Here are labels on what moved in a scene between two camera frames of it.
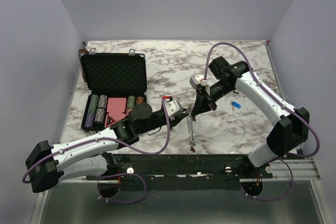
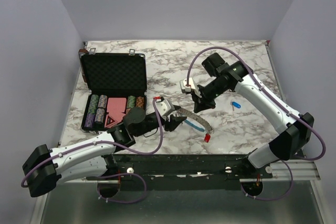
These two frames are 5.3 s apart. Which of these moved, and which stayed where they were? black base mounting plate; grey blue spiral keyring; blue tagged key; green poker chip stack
Moved: grey blue spiral keyring
Stayed: blue tagged key; black base mounting plate; green poker chip stack
